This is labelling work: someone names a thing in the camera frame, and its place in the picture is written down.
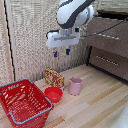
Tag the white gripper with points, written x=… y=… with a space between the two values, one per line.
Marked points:
x=62 y=38

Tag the pink mug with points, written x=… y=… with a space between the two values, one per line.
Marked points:
x=75 y=86

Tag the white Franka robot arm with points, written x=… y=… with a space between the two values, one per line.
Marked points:
x=74 y=12

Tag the red shopping basket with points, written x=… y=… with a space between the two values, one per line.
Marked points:
x=23 y=104

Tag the red yellow snack box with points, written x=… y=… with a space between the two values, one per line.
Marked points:
x=54 y=78

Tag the red bowl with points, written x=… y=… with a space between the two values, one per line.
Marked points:
x=53 y=94

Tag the brown drawer cabinet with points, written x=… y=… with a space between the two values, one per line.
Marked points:
x=110 y=46

